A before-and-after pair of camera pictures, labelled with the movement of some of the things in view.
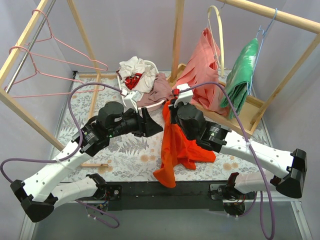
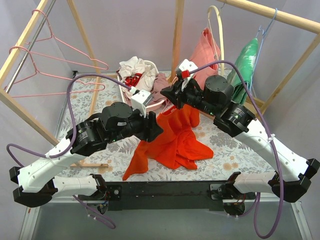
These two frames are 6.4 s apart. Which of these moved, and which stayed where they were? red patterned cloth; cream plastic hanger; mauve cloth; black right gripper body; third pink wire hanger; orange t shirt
Moved: black right gripper body; orange t shirt
Stayed: third pink wire hanger; mauve cloth; red patterned cloth; cream plastic hanger
